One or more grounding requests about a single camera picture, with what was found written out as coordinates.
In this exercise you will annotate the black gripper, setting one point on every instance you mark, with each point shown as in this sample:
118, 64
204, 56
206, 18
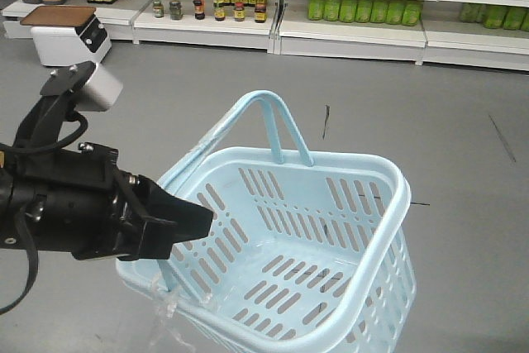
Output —
81, 203

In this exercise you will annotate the light blue plastic basket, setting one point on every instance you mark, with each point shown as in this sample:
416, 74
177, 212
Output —
306, 251

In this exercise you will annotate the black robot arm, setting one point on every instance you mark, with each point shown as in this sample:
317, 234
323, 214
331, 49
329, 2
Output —
6, 212

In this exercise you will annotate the crumpled plastic tie strip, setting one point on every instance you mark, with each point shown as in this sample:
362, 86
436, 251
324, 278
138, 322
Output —
164, 335

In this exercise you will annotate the green-lid glass jar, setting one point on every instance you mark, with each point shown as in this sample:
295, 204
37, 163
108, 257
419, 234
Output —
157, 9

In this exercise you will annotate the dark green glass jar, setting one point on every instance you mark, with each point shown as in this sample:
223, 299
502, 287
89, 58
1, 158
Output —
175, 10

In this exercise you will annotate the white box-shaped floor robot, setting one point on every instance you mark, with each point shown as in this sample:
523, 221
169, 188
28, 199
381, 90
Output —
64, 35

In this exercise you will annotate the red-lid dark sauce jar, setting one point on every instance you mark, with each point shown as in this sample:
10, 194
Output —
198, 9

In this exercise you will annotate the yellow-label sauce jar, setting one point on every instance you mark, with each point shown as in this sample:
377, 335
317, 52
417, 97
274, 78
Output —
218, 10

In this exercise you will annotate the white supermarket shelf unit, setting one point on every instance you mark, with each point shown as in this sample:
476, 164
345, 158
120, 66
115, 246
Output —
282, 27

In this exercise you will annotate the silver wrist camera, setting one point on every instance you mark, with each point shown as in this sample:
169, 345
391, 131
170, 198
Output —
88, 86

